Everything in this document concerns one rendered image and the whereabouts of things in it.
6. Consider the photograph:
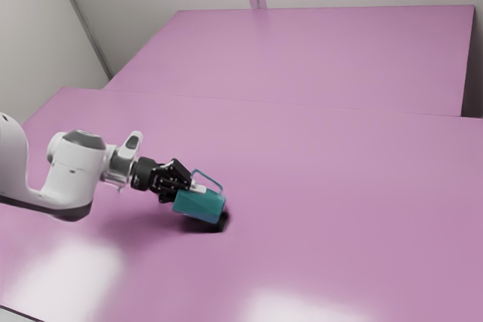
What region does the teal faceted mug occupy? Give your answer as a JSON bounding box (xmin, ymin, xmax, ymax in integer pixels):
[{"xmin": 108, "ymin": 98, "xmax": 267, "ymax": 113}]
[{"xmin": 172, "ymin": 169, "xmax": 227, "ymax": 225}]

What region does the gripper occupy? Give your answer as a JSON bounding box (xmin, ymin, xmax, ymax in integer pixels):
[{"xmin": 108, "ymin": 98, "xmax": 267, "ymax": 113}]
[{"xmin": 130, "ymin": 156, "xmax": 208, "ymax": 204}]

